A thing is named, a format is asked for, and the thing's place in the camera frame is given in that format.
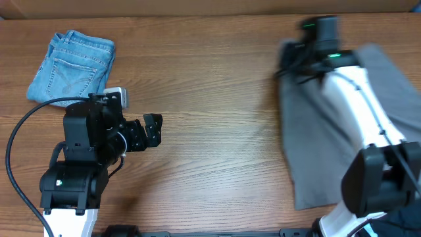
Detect grey cotton shorts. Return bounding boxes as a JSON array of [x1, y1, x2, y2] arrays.
[[278, 43, 420, 210]]

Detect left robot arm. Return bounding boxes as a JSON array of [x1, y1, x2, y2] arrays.
[[39, 92, 163, 236]]

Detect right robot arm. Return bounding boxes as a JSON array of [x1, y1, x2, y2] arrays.
[[299, 16, 420, 236]]

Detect folded blue denim jeans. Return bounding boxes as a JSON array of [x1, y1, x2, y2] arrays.
[[26, 30, 115, 103]]

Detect black garment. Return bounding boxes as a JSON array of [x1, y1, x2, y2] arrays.
[[358, 209, 420, 237]]

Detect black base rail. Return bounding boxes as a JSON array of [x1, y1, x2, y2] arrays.
[[92, 225, 318, 237]]

